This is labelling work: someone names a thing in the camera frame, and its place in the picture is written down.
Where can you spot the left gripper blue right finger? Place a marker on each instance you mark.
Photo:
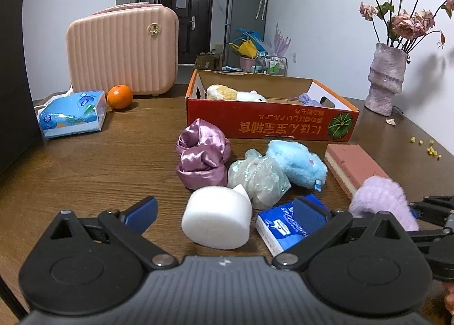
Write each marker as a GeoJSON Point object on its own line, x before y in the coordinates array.
{"type": "Point", "coordinates": [316, 219]}

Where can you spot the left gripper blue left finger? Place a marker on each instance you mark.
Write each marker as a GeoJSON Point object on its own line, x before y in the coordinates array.
{"type": "Point", "coordinates": [133, 220]}

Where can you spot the blue handkerchief tissue pack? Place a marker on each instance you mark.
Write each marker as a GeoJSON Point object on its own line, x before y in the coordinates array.
{"type": "Point", "coordinates": [278, 229]}

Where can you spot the light blue furry plush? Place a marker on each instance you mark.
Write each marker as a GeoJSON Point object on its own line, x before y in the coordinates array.
{"type": "Point", "coordinates": [301, 167]}

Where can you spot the lilac fuzzy cloth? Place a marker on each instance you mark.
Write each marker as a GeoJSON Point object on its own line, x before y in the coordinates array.
{"type": "Point", "coordinates": [377, 194]}

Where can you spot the pink beige sponge block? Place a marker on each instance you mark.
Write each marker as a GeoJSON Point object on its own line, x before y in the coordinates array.
{"type": "Point", "coordinates": [351, 165]}

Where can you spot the clear plastic bag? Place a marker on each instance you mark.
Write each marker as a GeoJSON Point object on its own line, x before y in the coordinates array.
{"type": "Point", "coordinates": [262, 178]}

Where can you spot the white foam cylinder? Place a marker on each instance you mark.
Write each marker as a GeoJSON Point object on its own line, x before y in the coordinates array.
{"type": "Point", "coordinates": [217, 217]}

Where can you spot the pink satin cloth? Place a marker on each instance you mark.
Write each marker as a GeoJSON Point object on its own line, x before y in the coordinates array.
{"type": "Point", "coordinates": [204, 151]}

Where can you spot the purple linen drawstring pouch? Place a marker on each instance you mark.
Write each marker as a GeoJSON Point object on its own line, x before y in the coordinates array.
{"type": "Point", "coordinates": [306, 100]}

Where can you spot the yellow white alpaca plush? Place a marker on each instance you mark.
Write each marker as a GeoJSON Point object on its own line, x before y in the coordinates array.
{"type": "Point", "coordinates": [224, 93]}

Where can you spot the white foam wedge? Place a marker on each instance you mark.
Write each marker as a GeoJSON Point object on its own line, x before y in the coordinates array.
{"type": "Point", "coordinates": [239, 189]}

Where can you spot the yellow crumbs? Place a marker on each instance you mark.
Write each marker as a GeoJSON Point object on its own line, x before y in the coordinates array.
{"type": "Point", "coordinates": [430, 147]}

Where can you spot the fallen rose petal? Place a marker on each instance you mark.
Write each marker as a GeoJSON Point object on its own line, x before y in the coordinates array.
{"type": "Point", "coordinates": [390, 121]}

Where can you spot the orange fruit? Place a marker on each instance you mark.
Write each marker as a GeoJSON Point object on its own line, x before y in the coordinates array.
{"type": "Point", "coordinates": [120, 97]}

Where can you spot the red cardboard pumpkin box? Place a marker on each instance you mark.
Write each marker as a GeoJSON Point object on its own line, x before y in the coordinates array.
{"type": "Point", "coordinates": [280, 116]}

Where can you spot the purple ceramic vase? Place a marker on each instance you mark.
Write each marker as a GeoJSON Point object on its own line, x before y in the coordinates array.
{"type": "Point", "coordinates": [386, 76]}

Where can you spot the cardboard box on floor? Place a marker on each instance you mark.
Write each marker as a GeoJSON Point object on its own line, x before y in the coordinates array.
{"type": "Point", "coordinates": [209, 61]}

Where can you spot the pink ribbed suitcase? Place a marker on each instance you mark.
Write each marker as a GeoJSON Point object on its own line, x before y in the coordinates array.
{"type": "Point", "coordinates": [133, 44]}

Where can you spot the yellow bag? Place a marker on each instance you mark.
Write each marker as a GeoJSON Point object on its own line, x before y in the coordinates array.
{"type": "Point", "coordinates": [246, 49]}

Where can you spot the dried pink roses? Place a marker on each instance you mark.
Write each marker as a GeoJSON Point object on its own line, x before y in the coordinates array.
{"type": "Point", "coordinates": [404, 25]}

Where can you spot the dark front door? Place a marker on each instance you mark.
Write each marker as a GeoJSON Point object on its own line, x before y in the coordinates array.
{"type": "Point", "coordinates": [194, 27]}

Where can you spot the grey refrigerator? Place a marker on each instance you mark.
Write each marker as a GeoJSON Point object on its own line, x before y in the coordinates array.
{"type": "Point", "coordinates": [241, 15]}

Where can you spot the wire trolley with bottles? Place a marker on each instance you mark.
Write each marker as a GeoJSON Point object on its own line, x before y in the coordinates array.
{"type": "Point", "coordinates": [270, 65]}

